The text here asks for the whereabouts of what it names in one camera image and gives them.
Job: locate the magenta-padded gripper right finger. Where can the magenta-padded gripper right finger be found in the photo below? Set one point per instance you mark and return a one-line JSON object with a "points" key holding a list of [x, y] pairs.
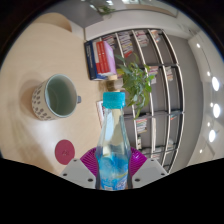
{"points": [[149, 170]]}

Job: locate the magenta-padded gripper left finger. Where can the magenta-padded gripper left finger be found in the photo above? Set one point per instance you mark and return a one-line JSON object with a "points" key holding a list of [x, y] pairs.
{"points": [[77, 171]]}

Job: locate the clear bottle with blue cap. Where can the clear bottle with blue cap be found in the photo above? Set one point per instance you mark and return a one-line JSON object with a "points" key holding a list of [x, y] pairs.
{"points": [[113, 166]]}

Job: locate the flat round red coaster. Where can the flat round red coaster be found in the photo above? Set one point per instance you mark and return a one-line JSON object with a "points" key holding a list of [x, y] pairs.
{"points": [[65, 152]]}

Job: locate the green patterned ceramic mug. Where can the green patterned ceramic mug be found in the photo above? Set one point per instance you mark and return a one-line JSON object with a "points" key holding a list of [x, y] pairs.
{"points": [[40, 103]]}

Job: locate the grey bookshelf unit with books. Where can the grey bookshelf unit with books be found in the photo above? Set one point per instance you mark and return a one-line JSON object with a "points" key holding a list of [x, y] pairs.
{"points": [[166, 93]]}

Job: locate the group of ceiling lights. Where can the group of ceiling lights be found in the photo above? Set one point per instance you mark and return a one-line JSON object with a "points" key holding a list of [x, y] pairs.
{"points": [[215, 110]]}

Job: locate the green potted plant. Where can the green potted plant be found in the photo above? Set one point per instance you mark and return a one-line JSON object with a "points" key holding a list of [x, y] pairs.
{"points": [[136, 81]]}

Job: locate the dark blue book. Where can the dark blue book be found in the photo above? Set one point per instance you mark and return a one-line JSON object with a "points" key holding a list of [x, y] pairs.
{"points": [[90, 61]]}

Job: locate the red book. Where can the red book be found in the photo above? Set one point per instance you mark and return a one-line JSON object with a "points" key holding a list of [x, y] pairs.
{"points": [[100, 58]]}

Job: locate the pink-covered book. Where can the pink-covered book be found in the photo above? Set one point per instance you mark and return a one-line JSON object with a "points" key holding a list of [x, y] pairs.
{"points": [[110, 58]]}

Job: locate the light wooden chair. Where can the light wooden chair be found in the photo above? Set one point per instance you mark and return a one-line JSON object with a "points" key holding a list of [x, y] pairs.
{"points": [[55, 21]]}

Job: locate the small potted plant by window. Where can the small potted plant by window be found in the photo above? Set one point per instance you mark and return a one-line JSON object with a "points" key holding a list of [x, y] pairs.
{"points": [[103, 8]]}

